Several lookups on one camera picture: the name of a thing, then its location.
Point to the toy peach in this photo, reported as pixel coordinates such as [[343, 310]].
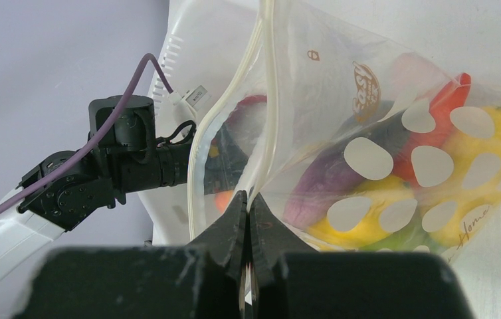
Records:
[[222, 200]]

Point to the green toy pepper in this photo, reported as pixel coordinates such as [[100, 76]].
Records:
[[410, 238]]

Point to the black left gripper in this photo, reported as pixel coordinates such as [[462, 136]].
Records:
[[131, 158]]

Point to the yellow toy pepper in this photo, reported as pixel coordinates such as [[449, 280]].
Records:
[[451, 212]]

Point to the purple toy eggplant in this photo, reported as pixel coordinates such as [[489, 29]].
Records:
[[329, 177]]

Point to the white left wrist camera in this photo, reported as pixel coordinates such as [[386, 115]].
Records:
[[186, 107]]

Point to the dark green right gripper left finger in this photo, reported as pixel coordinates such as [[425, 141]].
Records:
[[202, 279]]

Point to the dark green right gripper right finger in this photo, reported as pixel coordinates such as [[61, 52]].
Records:
[[290, 279]]

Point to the clear polka dot zip bag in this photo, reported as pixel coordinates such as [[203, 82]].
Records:
[[355, 142]]

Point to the red toy chili pepper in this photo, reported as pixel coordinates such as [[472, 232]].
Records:
[[245, 123]]

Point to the orange toy carrot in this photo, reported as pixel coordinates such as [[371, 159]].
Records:
[[451, 96]]

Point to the white plastic colander basket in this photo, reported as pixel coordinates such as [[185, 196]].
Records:
[[212, 57]]

